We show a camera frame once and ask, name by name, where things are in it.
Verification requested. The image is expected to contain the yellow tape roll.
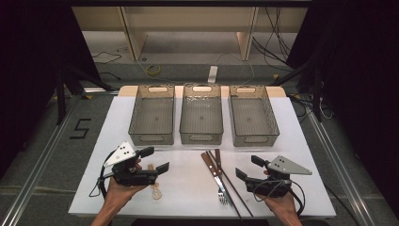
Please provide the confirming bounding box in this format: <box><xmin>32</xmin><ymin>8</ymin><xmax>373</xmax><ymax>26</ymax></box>
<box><xmin>146</xmin><ymin>64</ymin><xmax>163</xmax><ymax>77</ymax></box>

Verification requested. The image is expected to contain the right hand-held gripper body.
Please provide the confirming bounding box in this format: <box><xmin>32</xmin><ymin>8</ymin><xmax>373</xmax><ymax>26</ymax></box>
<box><xmin>244</xmin><ymin>154</ymin><xmax>313</xmax><ymax>199</ymax></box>

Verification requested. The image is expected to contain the small wooden spoon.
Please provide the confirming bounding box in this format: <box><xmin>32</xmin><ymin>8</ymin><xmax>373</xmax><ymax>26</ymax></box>
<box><xmin>147</xmin><ymin>163</ymin><xmax>163</xmax><ymax>201</ymax></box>

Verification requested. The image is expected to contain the hand-held gripper black cable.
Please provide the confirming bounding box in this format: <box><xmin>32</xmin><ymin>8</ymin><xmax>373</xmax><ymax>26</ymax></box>
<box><xmin>252</xmin><ymin>178</ymin><xmax>307</xmax><ymax>218</ymax></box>
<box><xmin>88</xmin><ymin>150</ymin><xmax>116</xmax><ymax>200</ymax></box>

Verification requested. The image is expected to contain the dark brown chopstick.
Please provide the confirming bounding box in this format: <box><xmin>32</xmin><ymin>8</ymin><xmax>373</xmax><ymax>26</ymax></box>
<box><xmin>204</xmin><ymin>151</ymin><xmax>244</xmax><ymax>221</ymax></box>
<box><xmin>208</xmin><ymin>150</ymin><xmax>254</xmax><ymax>218</ymax></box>

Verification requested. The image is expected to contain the black metal stand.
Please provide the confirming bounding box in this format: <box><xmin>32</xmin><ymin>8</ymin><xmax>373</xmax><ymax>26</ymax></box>
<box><xmin>268</xmin><ymin>56</ymin><xmax>325</xmax><ymax>123</ymax></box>
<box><xmin>55</xmin><ymin>64</ymin><xmax>115</xmax><ymax>125</ymax></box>

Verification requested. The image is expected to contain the white floor cable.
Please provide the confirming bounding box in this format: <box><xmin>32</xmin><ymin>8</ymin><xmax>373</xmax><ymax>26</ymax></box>
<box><xmin>215</xmin><ymin>52</ymin><xmax>256</xmax><ymax>87</ymax></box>

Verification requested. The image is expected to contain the person's left hand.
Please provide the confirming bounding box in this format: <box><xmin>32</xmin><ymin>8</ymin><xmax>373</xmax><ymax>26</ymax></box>
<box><xmin>106</xmin><ymin>158</ymin><xmax>148</xmax><ymax>204</ymax></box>

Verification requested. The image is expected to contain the person's right hand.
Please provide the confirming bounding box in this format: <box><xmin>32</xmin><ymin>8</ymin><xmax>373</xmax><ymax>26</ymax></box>
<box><xmin>257</xmin><ymin>191</ymin><xmax>299</xmax><ymax>218</ymax></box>

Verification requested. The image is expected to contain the right hand-held gripper black cable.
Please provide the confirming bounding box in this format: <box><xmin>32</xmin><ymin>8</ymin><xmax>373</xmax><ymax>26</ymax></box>
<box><xmin>252</xmin><ymin>178</ymin><xmax>307</xmax><ymax>218</ymax></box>

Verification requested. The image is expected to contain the aluminium floor rail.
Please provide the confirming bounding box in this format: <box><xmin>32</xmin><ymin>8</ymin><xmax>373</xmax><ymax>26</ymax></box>
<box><xmin>302</xmin><ymin>105</ymin><xmax>377</xmax><ymax>226</ymax></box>
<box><xmin>0</xmin><ymin>93</ymin><xmax>83</xmax><ymax>226</ymax></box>

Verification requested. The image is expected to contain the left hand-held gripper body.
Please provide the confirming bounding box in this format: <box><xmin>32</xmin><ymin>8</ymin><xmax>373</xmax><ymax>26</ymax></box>
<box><xmin>103</xmin><ymin>141</ymin><xmax>159</xmax><ymax>186</ymax></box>

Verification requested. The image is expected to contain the translucent brown plastic bin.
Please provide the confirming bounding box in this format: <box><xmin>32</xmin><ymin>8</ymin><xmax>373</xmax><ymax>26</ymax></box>
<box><xmin>179</xmin><ymin>82</ymin><xmax>225</xmax><ymax>146</ymax></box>
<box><xmin>228</xmin><ymin>84</ymin><xmax>280</xmax><ymax>148</ymax></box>
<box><xmin>127</xmin><ymin>84</ymin><xmax>176</xmax><ymax>147</ymax></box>

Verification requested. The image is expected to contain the beige wooden shelf unit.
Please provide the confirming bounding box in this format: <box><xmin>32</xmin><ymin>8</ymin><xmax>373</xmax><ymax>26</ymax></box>
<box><xmin>72</xmin><ymin>6</ymin><xmax>309</xmax><ymax>62</ymax></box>

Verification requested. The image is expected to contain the bundle of black cables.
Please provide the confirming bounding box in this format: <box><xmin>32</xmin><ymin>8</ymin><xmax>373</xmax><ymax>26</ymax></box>
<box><xmin>251</xmin><ymin>7</ymin><xmax>294</xmax><ymax>70</ymax></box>

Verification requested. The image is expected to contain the white power strip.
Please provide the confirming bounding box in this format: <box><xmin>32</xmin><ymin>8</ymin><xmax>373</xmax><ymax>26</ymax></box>
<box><xmin>207</xmin><ymin>65</ymin><xmax>218</xmax><ymax>85</ymax></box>

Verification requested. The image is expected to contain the tangle of floor cables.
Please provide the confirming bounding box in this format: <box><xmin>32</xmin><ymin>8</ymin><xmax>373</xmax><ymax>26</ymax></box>
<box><xmin>289</xmin><ymin>93</ymin><xmax>334</xmax><ymax>124</ymax></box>

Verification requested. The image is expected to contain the left hand-held gripper black cable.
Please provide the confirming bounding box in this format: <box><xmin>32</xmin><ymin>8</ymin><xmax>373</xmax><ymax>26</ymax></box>
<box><xmin>88</xmin><ymin>150</ymin><xmax>116</xmax><ymax>200</ymax></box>

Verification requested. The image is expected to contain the white table cover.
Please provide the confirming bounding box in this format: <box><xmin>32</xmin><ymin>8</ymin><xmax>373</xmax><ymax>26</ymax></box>
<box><xmin>68</xmin><ymin>95</ymin><xmax>337</xmax><ymax>219</ymax></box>

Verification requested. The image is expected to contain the wooden-handled fork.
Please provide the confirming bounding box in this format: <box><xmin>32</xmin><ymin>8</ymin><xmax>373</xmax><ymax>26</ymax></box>
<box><xmin>214</xmin><ymin>148</ymin><xmax>230</xmax><ymax>206</ymax></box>

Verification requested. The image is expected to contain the thin black floor cable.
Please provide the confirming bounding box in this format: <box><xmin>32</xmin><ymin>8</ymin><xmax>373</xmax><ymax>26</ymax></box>
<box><xmin>91</xmin><ymin>50</ymin><xmax>122</xmax><ymax>66</ymax></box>

